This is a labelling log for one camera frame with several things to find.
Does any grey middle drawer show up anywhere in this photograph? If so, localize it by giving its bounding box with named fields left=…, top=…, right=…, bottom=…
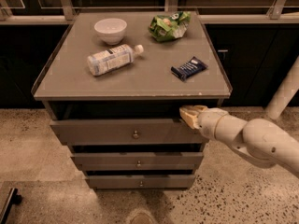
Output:
left=71, top=152, right=203, bottom=171

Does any grey drawer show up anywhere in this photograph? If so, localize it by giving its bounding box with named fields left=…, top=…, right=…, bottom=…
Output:
left=87, top=175, right=195, bottom=189
left=71, top=152, right=203, bottom=171
left=50, top=119, right=207, bottom=146

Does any green chip bag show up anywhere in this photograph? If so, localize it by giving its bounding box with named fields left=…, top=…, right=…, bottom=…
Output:
left=148, top=11, right=191, bottom=42

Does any grey bottom drawer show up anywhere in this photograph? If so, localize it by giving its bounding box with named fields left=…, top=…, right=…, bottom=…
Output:
left=87, top=175, right=195, bottom=189

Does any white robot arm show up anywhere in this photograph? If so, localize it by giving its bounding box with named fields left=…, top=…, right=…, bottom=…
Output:
left=179, top=58, right=299, bottom=176

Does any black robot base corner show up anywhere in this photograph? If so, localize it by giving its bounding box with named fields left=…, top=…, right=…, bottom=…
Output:
left=0, top=188, right=22, bottom=224

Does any clear plastic water bottle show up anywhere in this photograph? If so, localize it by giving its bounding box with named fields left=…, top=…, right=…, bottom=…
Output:
left=87, top=44, right=144, bottom=77

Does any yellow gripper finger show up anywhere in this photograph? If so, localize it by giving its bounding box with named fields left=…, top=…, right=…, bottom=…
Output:
left=185, top=105, right=208, bottom=112
left=179, top=108, right=199, bottom=129

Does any white ceramic bowl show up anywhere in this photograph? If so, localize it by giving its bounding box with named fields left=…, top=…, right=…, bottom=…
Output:
left=93, top=18, right=127, bottom=45

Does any grey drawer cabinet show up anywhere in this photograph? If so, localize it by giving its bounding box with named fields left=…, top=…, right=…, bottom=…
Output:
left=32, top=12, right=232, bottom=181

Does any grey top drawer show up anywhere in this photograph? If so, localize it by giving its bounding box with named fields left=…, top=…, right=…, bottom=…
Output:
left=50, top=119, right=207, bottom=146

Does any metal railing frame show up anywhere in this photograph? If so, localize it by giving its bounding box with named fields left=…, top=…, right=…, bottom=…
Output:
left=0, top=0, right=299, bottom=24

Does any dark blue snack packet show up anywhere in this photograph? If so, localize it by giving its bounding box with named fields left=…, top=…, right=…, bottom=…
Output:
left=171, top=56, right=208, bottom=81

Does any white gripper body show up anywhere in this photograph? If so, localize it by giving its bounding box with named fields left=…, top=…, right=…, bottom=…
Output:
left=198, top=108, right=228, bottom=140

